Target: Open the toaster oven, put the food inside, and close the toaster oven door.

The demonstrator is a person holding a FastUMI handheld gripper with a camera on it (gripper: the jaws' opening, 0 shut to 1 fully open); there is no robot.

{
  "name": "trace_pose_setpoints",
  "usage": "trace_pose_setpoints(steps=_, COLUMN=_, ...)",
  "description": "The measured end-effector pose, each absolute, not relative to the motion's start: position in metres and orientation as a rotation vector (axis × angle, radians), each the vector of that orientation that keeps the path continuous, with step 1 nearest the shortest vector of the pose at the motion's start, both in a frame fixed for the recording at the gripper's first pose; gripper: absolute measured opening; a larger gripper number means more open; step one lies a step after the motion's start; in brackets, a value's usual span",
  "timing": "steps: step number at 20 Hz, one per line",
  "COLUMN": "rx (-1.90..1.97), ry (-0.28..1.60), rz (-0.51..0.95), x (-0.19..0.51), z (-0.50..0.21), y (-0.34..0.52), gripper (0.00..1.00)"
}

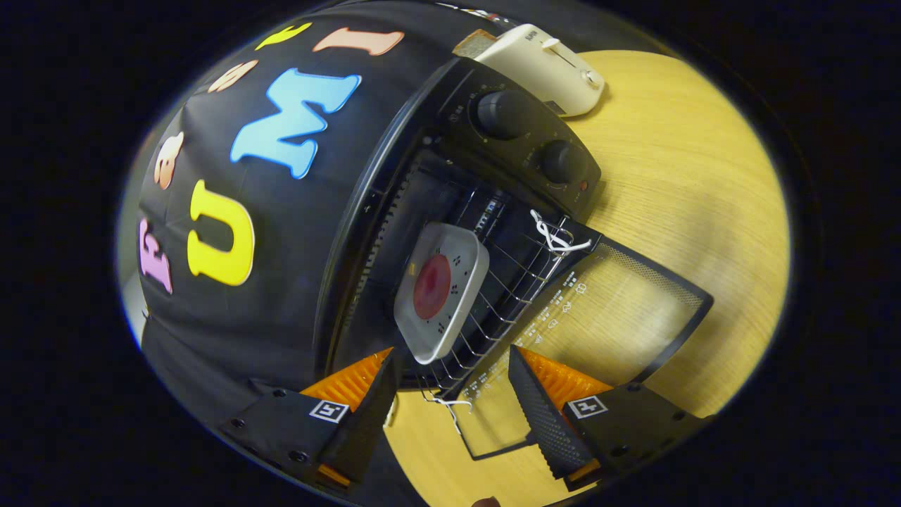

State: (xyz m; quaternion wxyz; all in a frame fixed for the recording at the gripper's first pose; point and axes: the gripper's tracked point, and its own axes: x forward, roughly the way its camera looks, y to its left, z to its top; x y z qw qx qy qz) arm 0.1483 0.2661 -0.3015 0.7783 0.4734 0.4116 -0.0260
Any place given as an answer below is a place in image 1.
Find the white pop-up toaster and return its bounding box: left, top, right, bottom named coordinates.
left=475, top=23, right=606, bottom=118

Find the white string tie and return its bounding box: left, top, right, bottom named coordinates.
left=422, top=391, right=474, bottom=436
left=529, top=209, right=593, bottom=256

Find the metal oven wire rack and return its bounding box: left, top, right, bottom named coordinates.
left=405, top=204, right=585, bottom=406

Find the white rectangular food tray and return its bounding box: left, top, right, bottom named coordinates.
left=393, top=222, right=491, bottom=365

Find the pink ham slice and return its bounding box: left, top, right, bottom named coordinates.
left=412, top=253, right=452, bottom=320

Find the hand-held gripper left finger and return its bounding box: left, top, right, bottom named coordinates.
left=220, top=346, right=402, bottom=490

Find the black toaster oven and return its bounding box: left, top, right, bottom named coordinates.
left=313, top=56, right=715, bottom=462

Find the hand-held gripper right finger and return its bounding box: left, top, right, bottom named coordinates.
left=508, top=344, right=708, bottom=494

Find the brown bread slice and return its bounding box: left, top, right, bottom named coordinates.
left=452, top=28, right=497, bottom=60

